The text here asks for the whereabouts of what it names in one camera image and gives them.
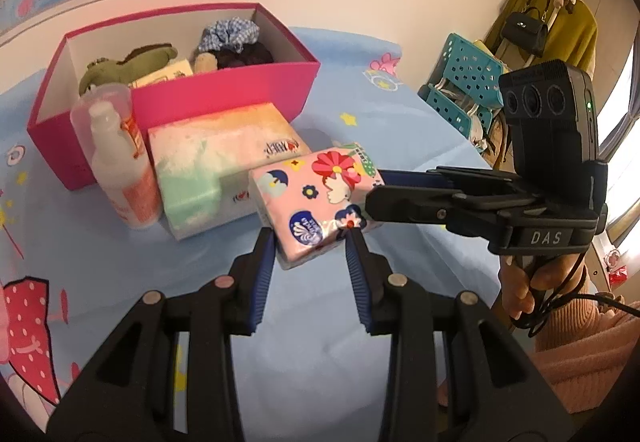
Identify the teal perforated storage rack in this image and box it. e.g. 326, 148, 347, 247
417, 33, 508, 140

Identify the small red ornament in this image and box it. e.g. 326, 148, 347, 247
602, 249, 628, 288

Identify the black handbag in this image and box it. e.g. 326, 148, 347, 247
500, 6, 548, 58

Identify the black cable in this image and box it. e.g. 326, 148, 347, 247
510, 267, 640, 338

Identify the white orange spray bottle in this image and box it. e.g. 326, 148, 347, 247
70, 83, 163, 230

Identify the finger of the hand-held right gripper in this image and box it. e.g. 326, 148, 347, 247
364, 184, 531, 236
377, 166, 531, 195

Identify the pink cardboard box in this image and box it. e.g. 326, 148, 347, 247
26, 2, 322, 193

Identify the beige plush toy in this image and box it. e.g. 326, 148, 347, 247
192, 51, 221, 74

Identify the pastel tissue pack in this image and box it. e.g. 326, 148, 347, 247
146, 102, 313, 241

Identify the person's right hand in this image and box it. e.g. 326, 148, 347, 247
500, 252, 588, 333

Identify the pink floral tissue pack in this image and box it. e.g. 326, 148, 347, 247
249, 142, 386, 271

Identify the blue gingham scrunchie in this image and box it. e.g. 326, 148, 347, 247
199, 18, 262, 55

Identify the blue cartoon printed blanket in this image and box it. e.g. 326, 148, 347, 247
0, 24, 506, 442

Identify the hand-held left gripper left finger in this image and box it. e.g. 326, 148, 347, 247
45, 224, 278, 442

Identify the yellow coat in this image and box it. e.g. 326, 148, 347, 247
482, 0, 598, 78

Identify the green plush toy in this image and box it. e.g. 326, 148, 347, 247
77, 44, 179, 97

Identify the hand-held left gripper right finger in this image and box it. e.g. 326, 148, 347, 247
344, 228, 576, 442

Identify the yellow packet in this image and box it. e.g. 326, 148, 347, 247
131, 58, 196, 89

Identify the black scrunchie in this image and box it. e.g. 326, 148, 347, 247
215, 42, 276, 70

